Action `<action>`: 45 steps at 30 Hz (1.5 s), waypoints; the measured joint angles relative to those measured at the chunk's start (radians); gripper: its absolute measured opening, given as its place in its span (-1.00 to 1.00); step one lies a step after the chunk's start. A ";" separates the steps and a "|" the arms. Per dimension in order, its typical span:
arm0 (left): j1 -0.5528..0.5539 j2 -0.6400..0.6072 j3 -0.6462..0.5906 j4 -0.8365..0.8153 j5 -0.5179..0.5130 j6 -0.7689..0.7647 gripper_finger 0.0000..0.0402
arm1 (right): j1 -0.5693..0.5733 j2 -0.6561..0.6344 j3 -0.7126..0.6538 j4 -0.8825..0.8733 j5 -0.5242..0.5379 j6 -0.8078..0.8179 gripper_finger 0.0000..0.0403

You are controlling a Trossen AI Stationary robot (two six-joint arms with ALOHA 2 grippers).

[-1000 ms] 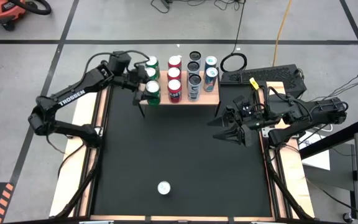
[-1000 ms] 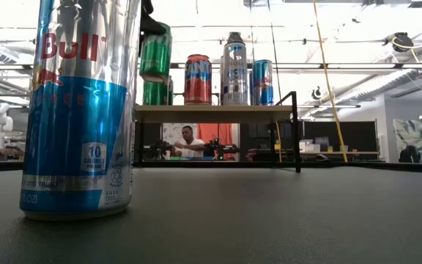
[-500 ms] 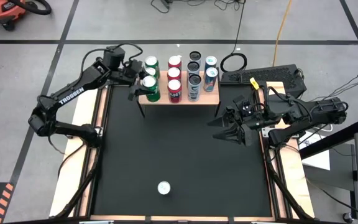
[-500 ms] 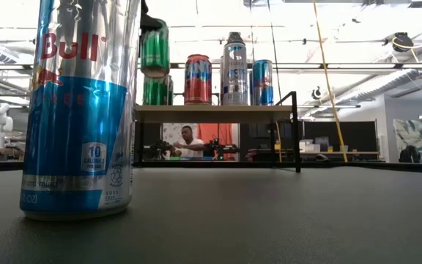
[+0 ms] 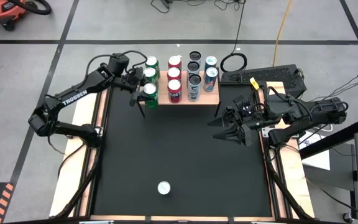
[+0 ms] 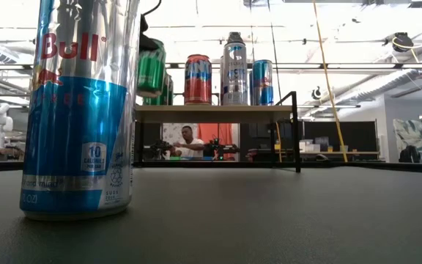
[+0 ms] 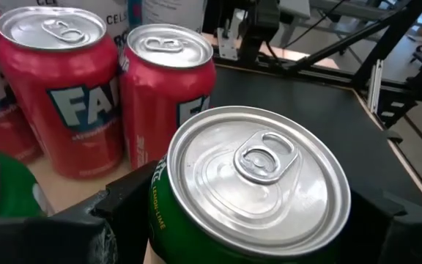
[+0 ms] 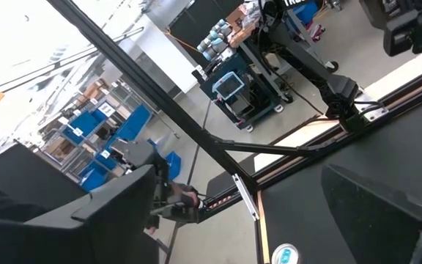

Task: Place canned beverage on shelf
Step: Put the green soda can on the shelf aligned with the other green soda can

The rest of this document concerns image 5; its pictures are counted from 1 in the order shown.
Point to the black caster wheel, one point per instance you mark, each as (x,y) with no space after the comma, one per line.
(347,217)

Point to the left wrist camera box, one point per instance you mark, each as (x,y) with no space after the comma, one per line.
(118,63)

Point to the yellow tape tag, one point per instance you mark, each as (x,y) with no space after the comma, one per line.
(254,83)

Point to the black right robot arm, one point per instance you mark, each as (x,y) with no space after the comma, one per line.
(309,115)

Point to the black beam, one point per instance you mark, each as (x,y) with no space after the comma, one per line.
(337,138)

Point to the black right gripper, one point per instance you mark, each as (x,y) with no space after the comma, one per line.
(250,119)

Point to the small wooden shelf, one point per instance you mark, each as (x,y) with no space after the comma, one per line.
(211,98)

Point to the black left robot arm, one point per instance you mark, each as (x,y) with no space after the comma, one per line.
(73,96)

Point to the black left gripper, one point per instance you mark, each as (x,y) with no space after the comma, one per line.
(130,80)

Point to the black perforated case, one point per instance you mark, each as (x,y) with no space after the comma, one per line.
(266,74)

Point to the red Fanta can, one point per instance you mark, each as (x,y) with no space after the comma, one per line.
(175,61)
(173,73)
(174,90)

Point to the white paper sheet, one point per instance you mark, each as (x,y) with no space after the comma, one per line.
(317,155)

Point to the green Sprite can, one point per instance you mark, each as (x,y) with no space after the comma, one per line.
(150,93)
(149,73)
(152,62)

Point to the blue silver Red Bull can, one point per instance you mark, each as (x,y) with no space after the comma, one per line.
(210,79)
(164,188)
(211,61)

